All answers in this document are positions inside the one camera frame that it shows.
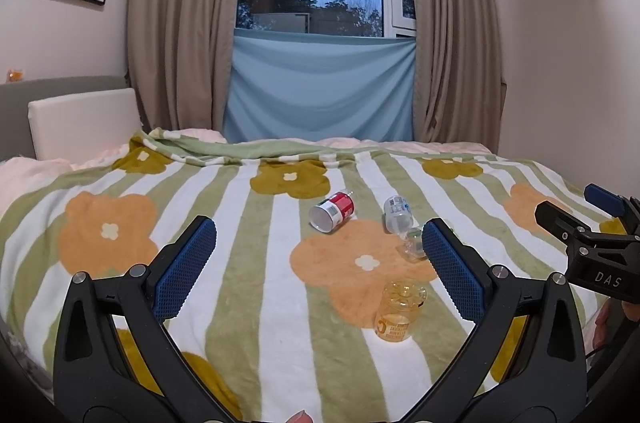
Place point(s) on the flower striped blanket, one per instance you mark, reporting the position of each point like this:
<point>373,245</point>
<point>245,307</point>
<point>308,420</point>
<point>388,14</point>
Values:
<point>280,273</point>

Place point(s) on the beige curtain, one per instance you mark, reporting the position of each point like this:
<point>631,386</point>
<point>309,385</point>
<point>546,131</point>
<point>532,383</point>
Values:
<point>185,18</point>
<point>455,28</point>

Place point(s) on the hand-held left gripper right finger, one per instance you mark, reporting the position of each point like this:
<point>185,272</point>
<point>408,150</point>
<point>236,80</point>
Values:
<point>452,273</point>

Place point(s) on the person's left hand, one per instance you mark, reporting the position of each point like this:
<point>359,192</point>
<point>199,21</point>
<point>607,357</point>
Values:
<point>301,417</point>

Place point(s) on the light blue cloth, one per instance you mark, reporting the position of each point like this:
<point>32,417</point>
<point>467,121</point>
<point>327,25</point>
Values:
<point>320,88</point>

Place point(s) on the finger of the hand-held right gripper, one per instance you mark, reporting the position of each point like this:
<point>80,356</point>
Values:
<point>605,197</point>
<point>555,215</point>

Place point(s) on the small orange object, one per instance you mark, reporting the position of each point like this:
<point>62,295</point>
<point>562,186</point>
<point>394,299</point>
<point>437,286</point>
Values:
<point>15,75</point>

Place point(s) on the clear glass cup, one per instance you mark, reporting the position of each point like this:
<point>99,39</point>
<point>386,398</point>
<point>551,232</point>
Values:
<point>413,245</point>

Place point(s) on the grey headboard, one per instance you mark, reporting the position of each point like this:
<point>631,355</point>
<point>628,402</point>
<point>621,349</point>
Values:
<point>15,118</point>

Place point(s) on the white cushion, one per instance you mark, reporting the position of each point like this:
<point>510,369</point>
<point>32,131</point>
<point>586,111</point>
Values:
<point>85,123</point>

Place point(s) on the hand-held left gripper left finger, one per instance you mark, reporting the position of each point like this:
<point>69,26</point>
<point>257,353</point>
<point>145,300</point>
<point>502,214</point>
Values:
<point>185,273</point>

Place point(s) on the red and white cup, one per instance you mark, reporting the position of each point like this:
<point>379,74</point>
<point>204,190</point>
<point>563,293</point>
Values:
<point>332,213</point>

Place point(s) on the clear plastic bottle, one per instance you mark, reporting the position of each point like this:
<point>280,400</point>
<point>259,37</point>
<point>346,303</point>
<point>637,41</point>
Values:
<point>397,214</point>

